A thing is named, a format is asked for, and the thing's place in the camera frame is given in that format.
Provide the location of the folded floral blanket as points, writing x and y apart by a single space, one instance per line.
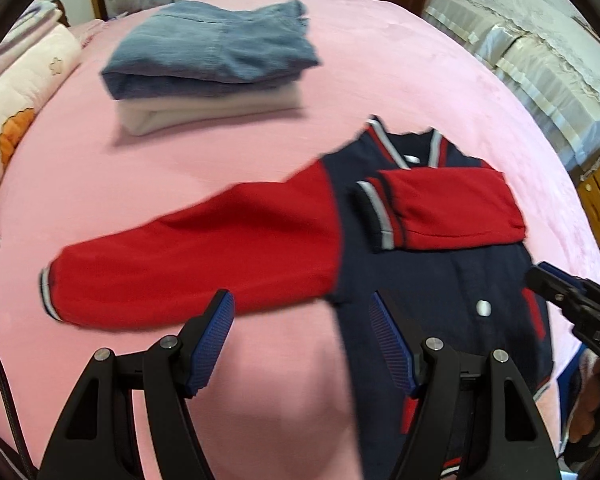
25 25

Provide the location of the folded beige garment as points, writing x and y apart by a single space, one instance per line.
180 112

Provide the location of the red and navy varsity jacket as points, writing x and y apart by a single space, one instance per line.
455 280

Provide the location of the person's right hand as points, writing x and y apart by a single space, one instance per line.
590 400

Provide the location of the cream cartoon print pillow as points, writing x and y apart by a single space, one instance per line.
25 90

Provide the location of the dark wooden headboard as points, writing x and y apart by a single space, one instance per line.
62 12

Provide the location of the folded blue denim garment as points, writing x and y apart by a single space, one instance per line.
205 50

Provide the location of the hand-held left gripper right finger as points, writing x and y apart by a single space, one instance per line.
390 345

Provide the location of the pink bed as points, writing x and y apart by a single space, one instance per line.
230 160

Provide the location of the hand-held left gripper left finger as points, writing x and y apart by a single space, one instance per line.
215 340

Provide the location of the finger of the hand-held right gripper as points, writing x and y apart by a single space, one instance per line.
550 290
587 287

